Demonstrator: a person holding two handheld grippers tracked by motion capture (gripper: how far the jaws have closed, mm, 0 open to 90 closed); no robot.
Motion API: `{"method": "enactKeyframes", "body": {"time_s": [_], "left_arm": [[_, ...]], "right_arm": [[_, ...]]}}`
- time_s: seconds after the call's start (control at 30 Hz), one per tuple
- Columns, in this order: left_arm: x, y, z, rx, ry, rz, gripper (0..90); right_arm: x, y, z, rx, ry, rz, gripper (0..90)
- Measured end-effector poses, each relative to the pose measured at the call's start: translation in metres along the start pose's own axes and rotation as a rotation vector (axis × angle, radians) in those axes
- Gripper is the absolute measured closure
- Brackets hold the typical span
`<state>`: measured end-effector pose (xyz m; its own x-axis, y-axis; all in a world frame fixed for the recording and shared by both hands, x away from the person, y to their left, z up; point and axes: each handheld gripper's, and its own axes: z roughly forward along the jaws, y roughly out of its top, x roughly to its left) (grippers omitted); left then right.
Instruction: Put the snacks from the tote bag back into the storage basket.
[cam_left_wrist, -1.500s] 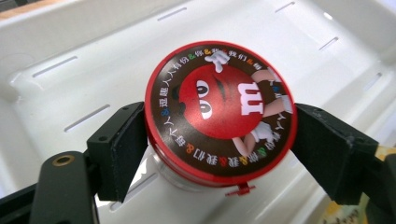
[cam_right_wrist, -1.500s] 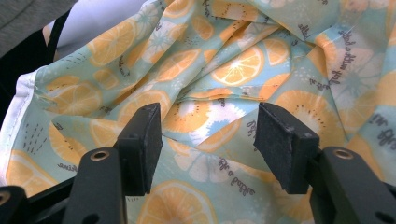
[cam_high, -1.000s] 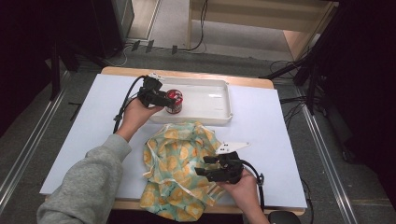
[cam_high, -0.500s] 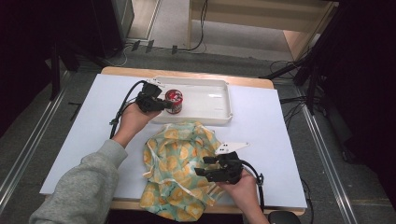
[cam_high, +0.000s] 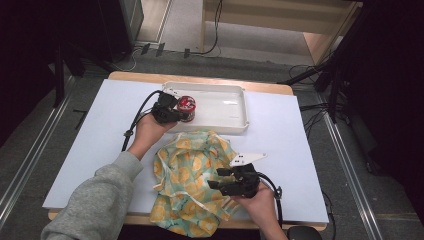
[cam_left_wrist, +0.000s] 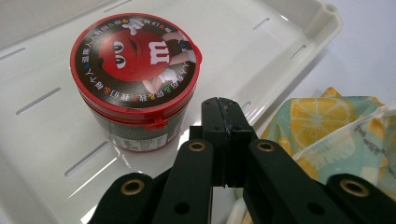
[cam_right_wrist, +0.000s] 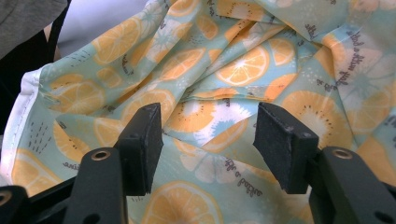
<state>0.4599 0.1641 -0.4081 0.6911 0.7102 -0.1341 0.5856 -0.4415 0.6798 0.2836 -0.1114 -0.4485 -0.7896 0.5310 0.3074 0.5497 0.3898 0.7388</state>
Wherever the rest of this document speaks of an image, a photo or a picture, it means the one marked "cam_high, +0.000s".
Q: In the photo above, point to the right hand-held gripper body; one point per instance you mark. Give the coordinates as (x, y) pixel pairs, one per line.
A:
(245, 181)

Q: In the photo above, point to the white board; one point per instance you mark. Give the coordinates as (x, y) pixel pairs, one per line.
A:
(283, 133)

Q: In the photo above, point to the black cabinet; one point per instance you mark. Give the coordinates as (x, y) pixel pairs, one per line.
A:
(121, 26)

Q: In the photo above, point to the row of black plugs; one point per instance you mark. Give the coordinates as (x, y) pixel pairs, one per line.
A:
(160, 49)

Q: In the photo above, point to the metal floor rail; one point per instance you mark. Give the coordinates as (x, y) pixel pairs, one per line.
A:
(30, 156)
(350, 166)

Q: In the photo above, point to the black rounded object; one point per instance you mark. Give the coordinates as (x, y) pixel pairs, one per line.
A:
(304, 234)

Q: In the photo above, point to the white plastic tray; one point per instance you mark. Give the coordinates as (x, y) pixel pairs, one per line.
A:
(216, 106)

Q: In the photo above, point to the person's right hand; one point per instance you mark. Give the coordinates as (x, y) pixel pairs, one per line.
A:
(258, 206)

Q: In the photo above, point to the black bent bar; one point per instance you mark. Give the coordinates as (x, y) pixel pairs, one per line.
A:
(81, 116)

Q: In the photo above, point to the red can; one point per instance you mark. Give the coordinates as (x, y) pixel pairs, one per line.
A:
(186, 106)

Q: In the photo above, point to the wooden table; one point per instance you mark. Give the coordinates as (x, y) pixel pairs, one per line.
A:
(200, 79)

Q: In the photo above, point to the black stand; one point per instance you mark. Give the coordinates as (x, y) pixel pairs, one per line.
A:
(333, 66)
(60, 76)

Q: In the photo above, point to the orange-print green cloth bag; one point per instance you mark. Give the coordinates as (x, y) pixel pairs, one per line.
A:
(186, 180)

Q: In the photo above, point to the person's left hand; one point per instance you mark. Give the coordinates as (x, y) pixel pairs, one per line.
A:
(148, 133)

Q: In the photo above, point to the light wooden shelf unit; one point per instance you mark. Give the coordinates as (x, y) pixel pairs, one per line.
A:
(266, 20)

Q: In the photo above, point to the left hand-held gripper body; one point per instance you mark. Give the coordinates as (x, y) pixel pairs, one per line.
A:
(165, 111)

